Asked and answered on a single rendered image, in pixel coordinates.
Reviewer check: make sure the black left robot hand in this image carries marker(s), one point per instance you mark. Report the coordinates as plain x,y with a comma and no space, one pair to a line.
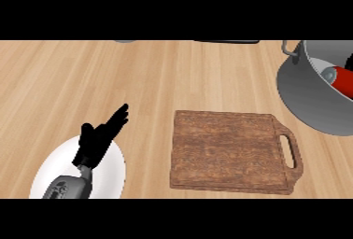
98,138

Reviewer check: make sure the brown wooden cutting board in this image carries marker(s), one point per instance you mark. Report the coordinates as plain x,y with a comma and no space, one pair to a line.
228,152

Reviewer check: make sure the grey metal pot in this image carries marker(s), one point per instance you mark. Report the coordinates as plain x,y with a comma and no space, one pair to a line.
303,93

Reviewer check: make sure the red can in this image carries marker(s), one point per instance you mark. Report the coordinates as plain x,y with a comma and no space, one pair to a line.
341,81

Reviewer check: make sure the white plate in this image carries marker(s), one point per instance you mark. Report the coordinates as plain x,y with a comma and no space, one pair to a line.
108,174

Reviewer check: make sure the grey round object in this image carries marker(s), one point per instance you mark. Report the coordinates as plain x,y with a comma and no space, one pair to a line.
124,41

